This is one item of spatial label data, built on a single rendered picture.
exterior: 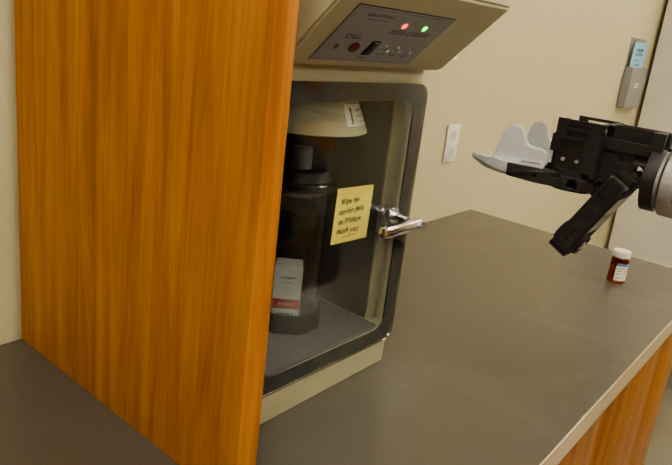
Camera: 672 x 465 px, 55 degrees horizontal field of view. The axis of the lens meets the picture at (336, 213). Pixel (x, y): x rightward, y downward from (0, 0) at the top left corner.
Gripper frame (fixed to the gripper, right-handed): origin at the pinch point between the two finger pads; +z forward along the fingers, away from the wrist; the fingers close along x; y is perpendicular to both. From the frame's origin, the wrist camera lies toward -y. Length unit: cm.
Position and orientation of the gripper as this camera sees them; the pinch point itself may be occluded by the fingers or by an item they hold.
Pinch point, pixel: (492, 159)
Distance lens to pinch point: 85.5
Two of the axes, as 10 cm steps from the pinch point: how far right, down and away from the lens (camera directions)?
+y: 1.2, -9.5, -2.8
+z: -7.6, -2.7, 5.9
